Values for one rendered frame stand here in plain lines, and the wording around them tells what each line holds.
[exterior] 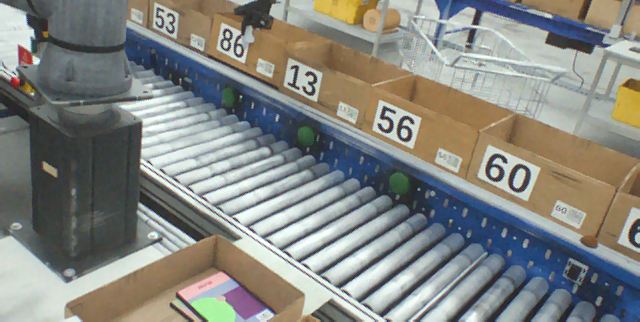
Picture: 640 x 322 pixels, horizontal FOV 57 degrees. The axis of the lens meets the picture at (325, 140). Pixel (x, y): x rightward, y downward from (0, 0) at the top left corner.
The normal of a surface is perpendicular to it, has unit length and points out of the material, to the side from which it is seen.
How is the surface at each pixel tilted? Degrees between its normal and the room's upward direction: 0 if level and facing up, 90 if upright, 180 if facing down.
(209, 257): 90
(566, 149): 90
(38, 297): 0
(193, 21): 90
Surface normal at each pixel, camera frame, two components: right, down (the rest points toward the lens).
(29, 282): 0.18, -0.89
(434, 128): -0.62, 0.23
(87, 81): 0.43, 0.11
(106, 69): 0.72, 0.08
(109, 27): 0.72, 0.40
